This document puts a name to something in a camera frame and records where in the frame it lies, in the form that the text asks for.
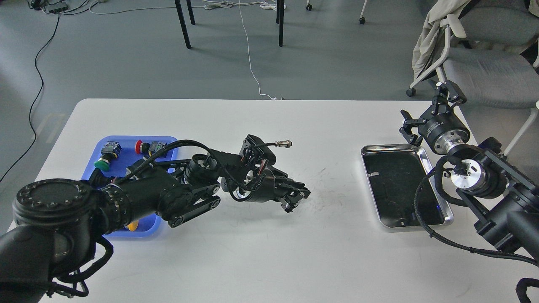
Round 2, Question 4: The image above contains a black table leg left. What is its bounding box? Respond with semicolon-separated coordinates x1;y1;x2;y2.
174;0;196;49

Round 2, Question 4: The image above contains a red push button switch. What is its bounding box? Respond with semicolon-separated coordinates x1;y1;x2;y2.
134;140;168;156

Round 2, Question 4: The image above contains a black wrist camera image-left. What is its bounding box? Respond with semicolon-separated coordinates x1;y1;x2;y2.
239;134;293;175

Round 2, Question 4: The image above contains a black robot arm image-left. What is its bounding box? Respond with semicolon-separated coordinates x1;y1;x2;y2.
1;135;310;303

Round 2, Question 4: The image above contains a black table leg right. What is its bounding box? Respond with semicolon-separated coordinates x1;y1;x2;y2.
276;0;285;47

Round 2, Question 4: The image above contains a green push button switch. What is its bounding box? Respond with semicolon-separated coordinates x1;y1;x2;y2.
93;141;123;171

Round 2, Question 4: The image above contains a black table leg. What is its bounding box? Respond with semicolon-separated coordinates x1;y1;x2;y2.
276;0;285;47
174;0;196;49

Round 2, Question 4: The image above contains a blue plastic tray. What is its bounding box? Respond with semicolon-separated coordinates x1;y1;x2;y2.
83;135;179;238

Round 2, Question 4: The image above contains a grey office chair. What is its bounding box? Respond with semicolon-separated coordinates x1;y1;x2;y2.
406;0;538;155

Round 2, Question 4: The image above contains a black power strip on floor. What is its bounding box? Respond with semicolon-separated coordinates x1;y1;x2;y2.
42;1;69;14

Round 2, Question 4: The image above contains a black cable on floor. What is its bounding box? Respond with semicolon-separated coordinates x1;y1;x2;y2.
0;0;101;181

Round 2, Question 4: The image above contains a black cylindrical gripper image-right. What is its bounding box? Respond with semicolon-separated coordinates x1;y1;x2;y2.
399;81;470;155

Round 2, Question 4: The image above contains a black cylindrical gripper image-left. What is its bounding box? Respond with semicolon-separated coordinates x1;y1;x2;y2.
235;167;311;213

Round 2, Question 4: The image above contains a beige jacket on chair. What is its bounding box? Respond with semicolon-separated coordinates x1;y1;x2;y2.
411;0;470;79

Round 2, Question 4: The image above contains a white cable on floor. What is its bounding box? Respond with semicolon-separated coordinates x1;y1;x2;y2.
204;0;287;101

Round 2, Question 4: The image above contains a silver metal tray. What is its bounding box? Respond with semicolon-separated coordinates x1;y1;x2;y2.
360;144;453;231

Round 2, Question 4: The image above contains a yellow mushroom push button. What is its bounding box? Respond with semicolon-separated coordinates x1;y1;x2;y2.
125;220;139;232

